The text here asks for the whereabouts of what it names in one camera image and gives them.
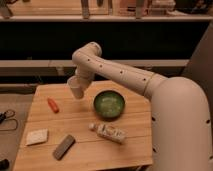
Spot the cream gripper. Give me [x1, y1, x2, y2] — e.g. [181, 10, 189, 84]
[75, 68, 95, 90]

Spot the white ceramic cup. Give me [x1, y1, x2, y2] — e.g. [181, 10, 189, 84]
[67, 76, 84, 99]

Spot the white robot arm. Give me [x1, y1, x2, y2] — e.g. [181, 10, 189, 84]
[72, 42, 213, 171]

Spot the green ceramic bowl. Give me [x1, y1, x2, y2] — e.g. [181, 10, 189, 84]
[93, 90, 125, 119]

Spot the orange carrot toy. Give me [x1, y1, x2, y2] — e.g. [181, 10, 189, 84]
[47, 98, 59, 113]

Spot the wooden table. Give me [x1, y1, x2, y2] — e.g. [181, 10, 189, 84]
[13, 81, 153, 171]

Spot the white plastic bottle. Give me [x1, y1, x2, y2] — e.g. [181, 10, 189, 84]
[89, 123, 126, 144]

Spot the white sponge block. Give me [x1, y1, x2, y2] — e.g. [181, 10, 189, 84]
[26, 129, 48, 146]

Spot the grey remote control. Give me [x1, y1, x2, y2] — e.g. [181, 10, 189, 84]
[53, 135, 76, 160]

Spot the black object floor corner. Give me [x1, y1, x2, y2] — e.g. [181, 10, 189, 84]
[0, 159, 10, 170]

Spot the long metal shelf rail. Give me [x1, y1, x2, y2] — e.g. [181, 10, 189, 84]
[0, 59, 188, 76]

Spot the black cable on floor left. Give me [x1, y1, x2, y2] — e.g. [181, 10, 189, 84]
[0, 108, 19, 132]

